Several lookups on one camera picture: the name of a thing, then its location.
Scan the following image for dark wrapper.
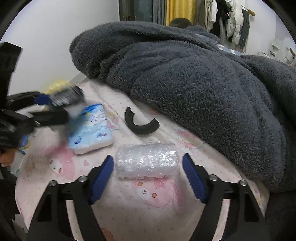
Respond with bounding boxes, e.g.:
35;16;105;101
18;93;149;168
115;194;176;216
49;85;84;108

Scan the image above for blue tissue pack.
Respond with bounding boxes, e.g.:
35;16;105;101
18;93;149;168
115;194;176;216
68;103;113;155

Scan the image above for bubble wrap roll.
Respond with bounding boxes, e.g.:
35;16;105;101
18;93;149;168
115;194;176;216
115;142;179;179

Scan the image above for black curved plastic piece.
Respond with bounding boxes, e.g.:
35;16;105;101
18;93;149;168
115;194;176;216
124;106;160;136

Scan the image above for left hand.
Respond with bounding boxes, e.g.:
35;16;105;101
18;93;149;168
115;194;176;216
0;147;18;167

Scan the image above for yellow plastic bag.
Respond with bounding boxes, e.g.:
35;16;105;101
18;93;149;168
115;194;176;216
44;80;69;94

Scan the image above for dark grey fleece blanket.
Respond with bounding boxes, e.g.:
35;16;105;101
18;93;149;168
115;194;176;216
69;22;295;192

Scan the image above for white vanity with mirror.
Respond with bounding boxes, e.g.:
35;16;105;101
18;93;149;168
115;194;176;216
258;38;295;65

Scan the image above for dark cat on bed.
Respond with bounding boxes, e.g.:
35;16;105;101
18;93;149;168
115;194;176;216
169;18;192;29

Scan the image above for hanging clothes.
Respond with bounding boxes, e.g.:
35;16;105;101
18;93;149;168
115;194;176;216
194;1;253;49

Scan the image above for yellow curtain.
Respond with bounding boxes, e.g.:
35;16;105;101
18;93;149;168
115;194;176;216
165;0;196;26

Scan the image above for dark window frame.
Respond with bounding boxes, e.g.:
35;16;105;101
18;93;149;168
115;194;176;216
118;0;153;22

